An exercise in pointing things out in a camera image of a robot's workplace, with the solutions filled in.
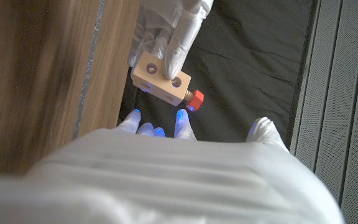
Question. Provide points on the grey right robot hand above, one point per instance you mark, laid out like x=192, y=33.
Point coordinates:
x=166, y=180

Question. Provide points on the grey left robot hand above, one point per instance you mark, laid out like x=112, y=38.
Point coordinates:
x=172, y=28

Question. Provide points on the wooden block with holes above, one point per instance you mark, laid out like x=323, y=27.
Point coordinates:
x=160, y=79

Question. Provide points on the red-headed wooden screw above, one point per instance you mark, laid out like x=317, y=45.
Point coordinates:
x=194, y=100

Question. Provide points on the black backdrop curtain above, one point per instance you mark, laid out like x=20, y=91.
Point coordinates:
x=244, y=68

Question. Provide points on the grey tape outline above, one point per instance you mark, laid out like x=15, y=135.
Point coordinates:
x=87, y=68

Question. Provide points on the grey perforated panel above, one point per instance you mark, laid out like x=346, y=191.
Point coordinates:
x=337, y=109

